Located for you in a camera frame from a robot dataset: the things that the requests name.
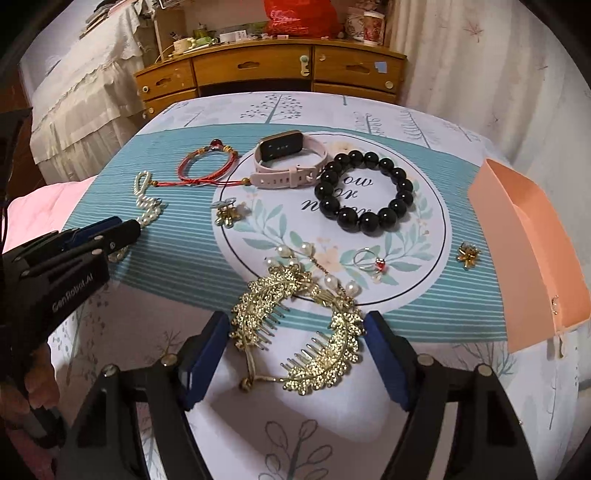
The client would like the gold flower earring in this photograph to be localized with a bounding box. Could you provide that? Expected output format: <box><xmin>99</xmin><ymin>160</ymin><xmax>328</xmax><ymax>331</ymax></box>
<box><xmin>456</xmin><ymin>242</ymin><xmax>482</xmax><ymax>268</ymax></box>
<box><xmin>211</xmin><ymin>198</ymin><xmax>247</xmax><ymax>228</ymax></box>

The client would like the stack of books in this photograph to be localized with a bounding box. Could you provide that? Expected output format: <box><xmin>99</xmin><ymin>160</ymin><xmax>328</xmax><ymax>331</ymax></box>
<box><xmin>85</xmin><ymin>0</ymin><xmax>139</xmax><ymax>21</ymax></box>

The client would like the small wooden desk drawer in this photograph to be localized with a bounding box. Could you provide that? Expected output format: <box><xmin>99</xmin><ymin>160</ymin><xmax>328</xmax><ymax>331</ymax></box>
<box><xmin>143</xmin><ymin>90</ymin><xmax>199</xmax><ymax>116</ymax></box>
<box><xmin>136</xmin><ymin>62</ymin><xmax>197</xmax><ymax>100</ymax></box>

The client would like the silver ring with red charm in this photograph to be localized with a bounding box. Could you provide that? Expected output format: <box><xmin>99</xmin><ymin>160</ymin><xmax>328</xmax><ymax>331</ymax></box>
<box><xmin>353</xmin><ymin>247</ymin><xmax>389</xmax><ymax>282</ymax></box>

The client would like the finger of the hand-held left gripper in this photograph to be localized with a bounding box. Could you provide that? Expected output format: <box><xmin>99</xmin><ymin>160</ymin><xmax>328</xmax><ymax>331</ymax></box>
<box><xmin>62</xmin><ymin>216</ymin><xmax>124</xmax><ymax>250</ymax></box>
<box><xmin>60</xmin><ymin>219</ymin><xmax>142</xmax><ymax>266</ymax></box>

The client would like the red plastic bag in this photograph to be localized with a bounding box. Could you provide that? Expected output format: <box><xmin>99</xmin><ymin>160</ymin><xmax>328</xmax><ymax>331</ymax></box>
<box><xmin>264</xmin><ymin>0</ymin><xmax>342</xmax><ymax>38</ymax></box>

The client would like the red patterned mug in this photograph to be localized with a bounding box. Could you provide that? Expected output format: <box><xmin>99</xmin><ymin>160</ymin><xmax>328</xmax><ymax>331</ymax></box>
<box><xmin>362</xmin><ymin>11</ymin><xmax>386</xmax><ymax>46</ymax></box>

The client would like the red string bracelet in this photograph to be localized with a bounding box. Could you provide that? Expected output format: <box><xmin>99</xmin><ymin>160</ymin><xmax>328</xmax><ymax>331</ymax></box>
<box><xmin>148</xmin><ymin>138</ymin><xmax>252</xmax><ymax>189</ymax></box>

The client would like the cream leaf-print curtain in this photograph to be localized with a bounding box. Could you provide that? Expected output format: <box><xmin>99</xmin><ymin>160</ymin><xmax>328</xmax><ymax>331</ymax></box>
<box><xmin>388</xmin><ymin>0</ymin><xmax>573</xmax><ymax>167</ymax></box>

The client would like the pink blanket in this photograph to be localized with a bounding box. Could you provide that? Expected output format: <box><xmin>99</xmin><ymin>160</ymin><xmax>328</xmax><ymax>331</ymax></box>
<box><xmin>0</xmin><ymin>176</ymin><xmax>98</xmax><ymax>259</ymax></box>

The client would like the black bead bracelet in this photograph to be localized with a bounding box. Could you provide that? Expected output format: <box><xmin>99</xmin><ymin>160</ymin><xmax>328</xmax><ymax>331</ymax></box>
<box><xmin>314</xmin><ymin>150</ymin><xmax>414</xmax><ymax>237</ymax></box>

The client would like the pink smartwatch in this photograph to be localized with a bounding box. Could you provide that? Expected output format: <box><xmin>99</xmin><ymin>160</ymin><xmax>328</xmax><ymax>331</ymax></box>
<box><xmin>249</xmin><ymin>130</ymin><xmax>329</xmax><ymax>190</ymax></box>

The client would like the white lace cloth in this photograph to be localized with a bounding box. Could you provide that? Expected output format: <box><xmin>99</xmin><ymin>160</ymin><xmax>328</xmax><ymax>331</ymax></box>
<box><xmin>18</xmin><ymin>4</ymin><xmax>160</xmax><ymax>183</ymax></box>

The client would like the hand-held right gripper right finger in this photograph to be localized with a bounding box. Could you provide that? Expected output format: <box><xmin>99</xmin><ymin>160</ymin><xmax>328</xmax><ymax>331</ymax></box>
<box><xmin>364</xmin><ymin>310</ymin><xmax>539</xmax><ymax>480</ymax></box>

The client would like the wooden desk cabinet door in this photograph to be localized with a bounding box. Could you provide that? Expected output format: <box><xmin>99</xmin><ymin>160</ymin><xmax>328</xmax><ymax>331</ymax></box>
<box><xmin>314</xmin><ymin>83</ymin><xmax>398</xmax><ymax>104</ymax></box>

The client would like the peach storage box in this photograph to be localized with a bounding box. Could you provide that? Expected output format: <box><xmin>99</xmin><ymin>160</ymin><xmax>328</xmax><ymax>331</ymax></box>
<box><xmin>467</xmin><ymin>158</ymin><xmax>591</xmax><ymax>355</ymax></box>

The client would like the printed tablecloth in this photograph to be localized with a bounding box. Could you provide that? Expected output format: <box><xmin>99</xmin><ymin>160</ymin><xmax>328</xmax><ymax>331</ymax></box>
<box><xmin>46</xmin><ymin>90</ymin><xmax>583</xmax><ymax>480</ymax></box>

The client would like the wooden drawer with blue sticker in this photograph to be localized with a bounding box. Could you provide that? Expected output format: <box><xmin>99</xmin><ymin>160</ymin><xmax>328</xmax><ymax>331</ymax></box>
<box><xmin>314</xmin><ymin>46</ymin><xmax>407</xmax><ymax>90</ymax></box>

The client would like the floral mug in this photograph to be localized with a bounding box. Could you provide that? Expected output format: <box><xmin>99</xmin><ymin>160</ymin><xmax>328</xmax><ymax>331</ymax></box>
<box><xmin>346</xmin><ymin>7</ymin><xmax>370</xmax><ymax>40</ymax></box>

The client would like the wide wooden desk drawer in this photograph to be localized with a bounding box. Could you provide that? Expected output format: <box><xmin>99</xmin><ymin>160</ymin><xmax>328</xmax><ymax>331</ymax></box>
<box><xmin>194</xmin><ymin>46</ymin><xmax>313</xmax><ymax>86</ymax></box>

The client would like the person's left hand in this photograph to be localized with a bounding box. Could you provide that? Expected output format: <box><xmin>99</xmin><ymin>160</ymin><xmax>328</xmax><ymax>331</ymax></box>
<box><xmin>0</xmin><ymin>344</ymin><xmax>62</xmax><ymax>417</ymax></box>

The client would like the white pearl bracelet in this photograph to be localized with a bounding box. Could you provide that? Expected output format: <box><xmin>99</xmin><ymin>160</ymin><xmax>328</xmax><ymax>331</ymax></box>
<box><xmin>108</xmin><ymin>171</ymin><xmax>169</xmax><ymax>264</ymax></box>

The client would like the gold hair comb with pearls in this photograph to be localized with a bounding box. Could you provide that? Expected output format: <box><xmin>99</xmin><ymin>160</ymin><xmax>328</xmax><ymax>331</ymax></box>
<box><xmin>229</xmin><ymin>244</ymin><xmax>365</xmax><ymax>395</ymax></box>

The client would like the wooden desk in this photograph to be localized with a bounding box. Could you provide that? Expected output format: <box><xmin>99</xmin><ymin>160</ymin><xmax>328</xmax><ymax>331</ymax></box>
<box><xmin>134</xmin><ymin>38</ymin><xmax>408</xmax><ymax>118</ymax></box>

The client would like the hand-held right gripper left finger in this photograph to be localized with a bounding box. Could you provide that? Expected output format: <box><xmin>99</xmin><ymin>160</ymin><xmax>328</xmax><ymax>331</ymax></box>
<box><xmin>55</xmin><ymin>311</ymin><xmax>232</xmax><ymax>480</ymax></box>

